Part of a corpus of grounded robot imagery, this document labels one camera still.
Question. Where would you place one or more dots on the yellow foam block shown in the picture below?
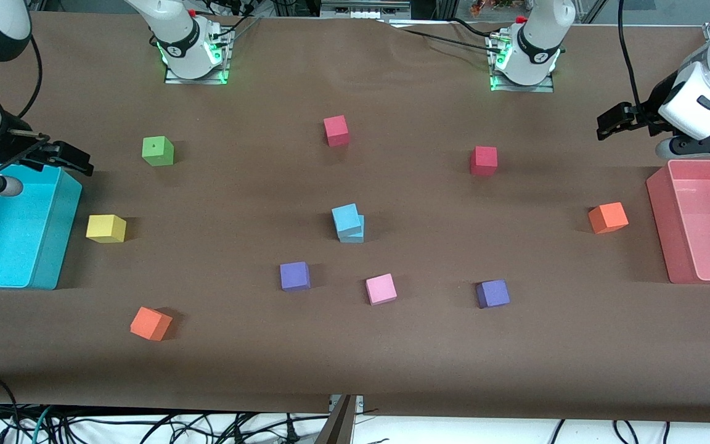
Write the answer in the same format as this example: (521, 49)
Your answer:
(105, 228)

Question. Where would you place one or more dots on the aluminium table edge bracket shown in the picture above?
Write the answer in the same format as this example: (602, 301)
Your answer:
(359, 404)

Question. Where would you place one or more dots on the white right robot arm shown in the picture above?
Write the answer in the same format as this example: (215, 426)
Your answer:
(179, 43)

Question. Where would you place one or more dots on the red foam block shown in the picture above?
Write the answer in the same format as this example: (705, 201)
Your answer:
(484, 161)
(336, 131)

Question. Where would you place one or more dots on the green foam block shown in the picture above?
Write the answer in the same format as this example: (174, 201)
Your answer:
(158, 152)

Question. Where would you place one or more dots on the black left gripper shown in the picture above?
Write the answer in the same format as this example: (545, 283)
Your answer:
(655, 106)

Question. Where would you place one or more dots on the brown table cover sheet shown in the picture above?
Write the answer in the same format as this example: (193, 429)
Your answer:
(392, 357)

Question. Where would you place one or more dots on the colourful background objects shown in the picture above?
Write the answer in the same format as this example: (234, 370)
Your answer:
(497, 5)

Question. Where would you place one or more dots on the light blue foam block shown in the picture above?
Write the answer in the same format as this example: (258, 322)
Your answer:
(346, 219)
(352, 239)

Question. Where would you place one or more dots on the pink plastic bin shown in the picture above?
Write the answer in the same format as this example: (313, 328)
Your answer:
(709, 222)

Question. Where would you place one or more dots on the orange foam block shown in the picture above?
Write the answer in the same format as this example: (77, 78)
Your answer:
(607, 217)
(150, 324)

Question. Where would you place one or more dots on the pink foam block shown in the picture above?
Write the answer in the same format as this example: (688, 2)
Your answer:
(381, 289)

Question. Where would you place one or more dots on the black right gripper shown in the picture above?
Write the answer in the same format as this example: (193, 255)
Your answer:
(15, 149)

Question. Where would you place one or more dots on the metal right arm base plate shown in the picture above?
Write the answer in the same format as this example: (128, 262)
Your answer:
(207, 81)

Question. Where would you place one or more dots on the purple foam block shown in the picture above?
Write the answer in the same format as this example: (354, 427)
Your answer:
(295, 276)
(493, 294)

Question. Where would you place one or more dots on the dark metal bar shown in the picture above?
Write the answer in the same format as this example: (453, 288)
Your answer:
(338, 425)

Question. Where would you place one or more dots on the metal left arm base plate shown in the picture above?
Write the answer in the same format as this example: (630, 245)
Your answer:
(524, 89)

